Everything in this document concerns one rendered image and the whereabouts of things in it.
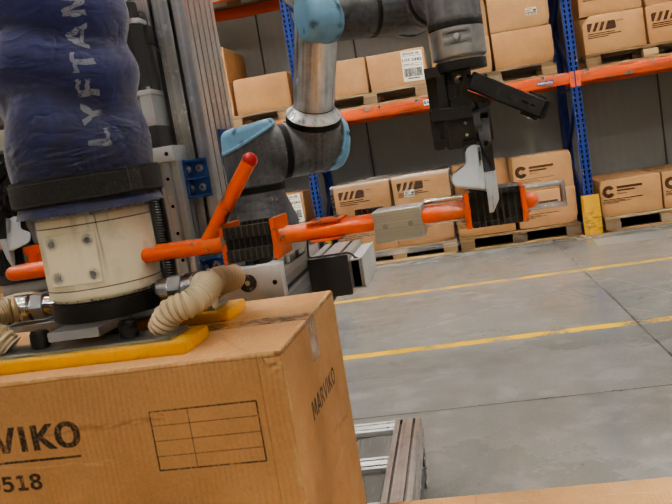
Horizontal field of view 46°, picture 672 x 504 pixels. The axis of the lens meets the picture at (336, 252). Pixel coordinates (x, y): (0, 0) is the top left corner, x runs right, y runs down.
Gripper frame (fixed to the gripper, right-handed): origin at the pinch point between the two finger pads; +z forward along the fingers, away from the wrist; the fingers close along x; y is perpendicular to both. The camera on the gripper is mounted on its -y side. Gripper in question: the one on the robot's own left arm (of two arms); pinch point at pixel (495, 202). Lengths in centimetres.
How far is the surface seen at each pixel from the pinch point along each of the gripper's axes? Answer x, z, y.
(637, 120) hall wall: -846, 6, -176
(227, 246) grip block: 4.5, 0.3, 38.4
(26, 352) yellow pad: 12, 10, 68
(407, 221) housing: 3.5, 0.6, 12.3
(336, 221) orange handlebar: 2.7, -0.8, 22.3
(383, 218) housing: 3.5, -0.3, 15.5
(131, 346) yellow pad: 14, 11, 51
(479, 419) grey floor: -211, 107, 17
